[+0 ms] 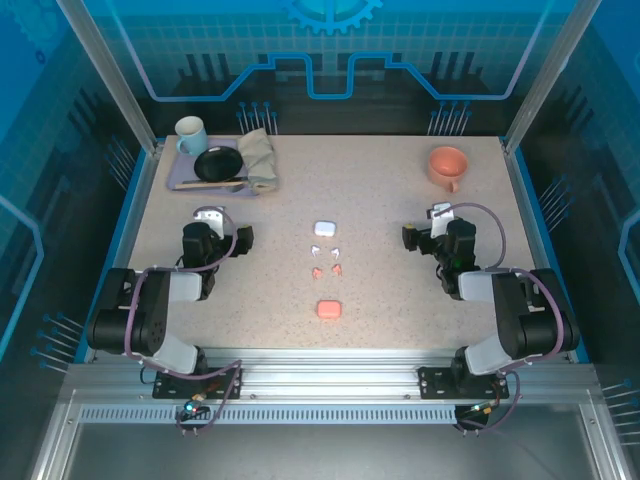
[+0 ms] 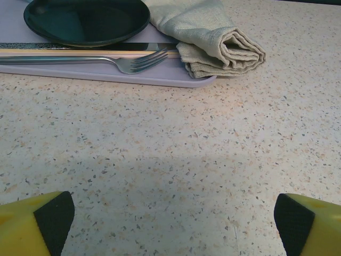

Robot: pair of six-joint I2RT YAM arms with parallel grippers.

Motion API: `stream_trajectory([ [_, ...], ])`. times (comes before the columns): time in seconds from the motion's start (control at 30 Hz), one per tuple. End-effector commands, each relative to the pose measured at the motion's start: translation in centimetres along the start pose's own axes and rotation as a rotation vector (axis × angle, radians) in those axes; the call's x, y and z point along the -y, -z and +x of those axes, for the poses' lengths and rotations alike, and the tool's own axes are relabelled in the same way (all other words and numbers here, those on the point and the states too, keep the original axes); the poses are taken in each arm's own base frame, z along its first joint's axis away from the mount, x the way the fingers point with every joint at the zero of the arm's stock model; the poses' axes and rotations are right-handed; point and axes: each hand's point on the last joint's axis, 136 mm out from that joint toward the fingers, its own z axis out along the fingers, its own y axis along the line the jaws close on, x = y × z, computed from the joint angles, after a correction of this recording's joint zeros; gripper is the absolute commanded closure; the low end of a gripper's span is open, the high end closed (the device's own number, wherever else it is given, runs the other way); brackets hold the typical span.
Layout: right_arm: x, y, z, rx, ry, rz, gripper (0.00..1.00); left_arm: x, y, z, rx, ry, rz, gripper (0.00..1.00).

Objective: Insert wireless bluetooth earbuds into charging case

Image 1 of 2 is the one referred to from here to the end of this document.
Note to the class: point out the white earbud charging case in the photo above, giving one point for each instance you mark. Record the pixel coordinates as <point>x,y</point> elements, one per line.
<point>325,229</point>

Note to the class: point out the pink earbud charging case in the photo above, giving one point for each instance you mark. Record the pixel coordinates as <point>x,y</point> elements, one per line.
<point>329,308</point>

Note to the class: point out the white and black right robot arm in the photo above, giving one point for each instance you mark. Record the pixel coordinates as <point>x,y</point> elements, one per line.
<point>525,320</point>

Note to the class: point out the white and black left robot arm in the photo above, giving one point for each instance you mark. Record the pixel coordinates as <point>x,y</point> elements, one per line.
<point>150,310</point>

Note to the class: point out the orange ceramic cup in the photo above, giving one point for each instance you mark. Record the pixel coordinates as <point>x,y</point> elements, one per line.
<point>447,167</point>

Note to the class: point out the beige folded cloth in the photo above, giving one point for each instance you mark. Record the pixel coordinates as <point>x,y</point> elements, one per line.
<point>257,160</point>

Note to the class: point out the black round plate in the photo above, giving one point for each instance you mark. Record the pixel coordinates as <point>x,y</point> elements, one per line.
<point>217,164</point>

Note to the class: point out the lilac plastic tray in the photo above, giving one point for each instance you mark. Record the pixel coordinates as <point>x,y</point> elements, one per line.
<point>182,170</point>

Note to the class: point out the light blue mug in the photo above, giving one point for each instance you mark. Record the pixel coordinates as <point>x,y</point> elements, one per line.
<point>192,137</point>

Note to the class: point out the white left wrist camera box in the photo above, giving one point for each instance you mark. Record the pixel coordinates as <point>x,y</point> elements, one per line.
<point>210,217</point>

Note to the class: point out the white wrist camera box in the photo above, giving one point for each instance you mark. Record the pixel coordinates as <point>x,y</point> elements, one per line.
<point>440,215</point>
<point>210,217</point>

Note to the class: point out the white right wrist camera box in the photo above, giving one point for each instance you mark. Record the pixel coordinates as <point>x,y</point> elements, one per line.
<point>440,215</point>

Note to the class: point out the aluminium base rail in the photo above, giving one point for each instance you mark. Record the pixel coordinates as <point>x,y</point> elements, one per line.
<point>325,375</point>

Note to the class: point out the aluminium frame post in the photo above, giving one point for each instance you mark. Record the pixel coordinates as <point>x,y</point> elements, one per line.
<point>115,80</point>
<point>540,80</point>

